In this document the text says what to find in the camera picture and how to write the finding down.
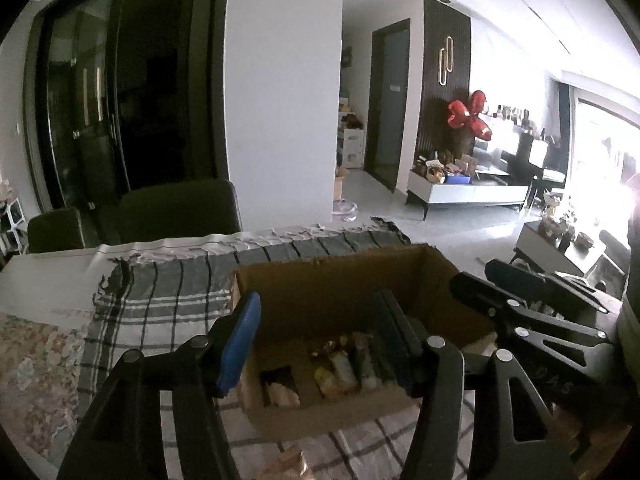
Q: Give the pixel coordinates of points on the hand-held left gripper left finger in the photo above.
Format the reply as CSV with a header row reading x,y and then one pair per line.
x,y
239,345

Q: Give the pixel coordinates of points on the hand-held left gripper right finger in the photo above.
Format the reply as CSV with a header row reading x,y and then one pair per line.
x,y
397,345

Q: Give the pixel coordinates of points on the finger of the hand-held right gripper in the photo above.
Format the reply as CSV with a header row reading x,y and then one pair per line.
x,y
515,277
480,292

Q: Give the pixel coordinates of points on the brown cardboard box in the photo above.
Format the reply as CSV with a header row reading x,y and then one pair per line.
x,y
320,290

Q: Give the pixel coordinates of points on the tan snack packet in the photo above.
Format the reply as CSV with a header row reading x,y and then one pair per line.
x,y
365,360

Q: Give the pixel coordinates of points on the low coffee table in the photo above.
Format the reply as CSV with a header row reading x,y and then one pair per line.
x,y
565,250

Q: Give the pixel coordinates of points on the cream snack packet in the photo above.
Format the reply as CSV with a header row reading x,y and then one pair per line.
x,y
344,369

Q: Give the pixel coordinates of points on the yellow snack packet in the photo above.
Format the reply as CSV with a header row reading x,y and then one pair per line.
x,y
325,382

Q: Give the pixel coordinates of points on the grey plaid tablecloth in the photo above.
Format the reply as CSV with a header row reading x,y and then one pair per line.
x,y
165,310

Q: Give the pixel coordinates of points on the white media cabinet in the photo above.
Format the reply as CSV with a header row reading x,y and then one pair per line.
x,y
470,195

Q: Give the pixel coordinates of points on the blue box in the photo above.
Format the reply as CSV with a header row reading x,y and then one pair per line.
x,y
459,179

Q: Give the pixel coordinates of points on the television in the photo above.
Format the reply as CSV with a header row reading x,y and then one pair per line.
x,y
505,152

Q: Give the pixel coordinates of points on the small trash bin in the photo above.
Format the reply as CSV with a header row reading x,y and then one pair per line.
x,y
344,211

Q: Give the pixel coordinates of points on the dark upholstered chair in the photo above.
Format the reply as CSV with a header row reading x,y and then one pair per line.
x,y
57,230
180,210

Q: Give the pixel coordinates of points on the red foil balloons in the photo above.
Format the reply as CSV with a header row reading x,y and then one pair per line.
x,y
467,115

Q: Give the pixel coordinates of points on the small hallway cardboard box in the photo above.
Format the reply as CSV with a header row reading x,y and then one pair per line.
x,y
340,185

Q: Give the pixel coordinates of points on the white hallway shelf unit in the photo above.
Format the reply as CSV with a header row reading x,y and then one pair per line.
x,y
351,145

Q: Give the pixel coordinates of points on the dark interior door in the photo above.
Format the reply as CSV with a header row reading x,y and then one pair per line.
x,y
387,105

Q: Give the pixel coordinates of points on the white small shelf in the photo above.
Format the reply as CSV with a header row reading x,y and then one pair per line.
x,y
12,220

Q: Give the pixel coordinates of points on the dark glass sliding doors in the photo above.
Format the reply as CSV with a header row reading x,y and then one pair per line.
x,y
135,85

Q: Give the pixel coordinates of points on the dark slatted wall panel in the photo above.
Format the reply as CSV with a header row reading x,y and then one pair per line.
x,y
440,125

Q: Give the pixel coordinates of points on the looped white wall lamp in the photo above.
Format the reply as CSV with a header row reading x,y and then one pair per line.
x,y
446,60

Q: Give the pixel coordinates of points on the small wall picture frame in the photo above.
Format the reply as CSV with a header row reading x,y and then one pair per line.
x,y
347,56

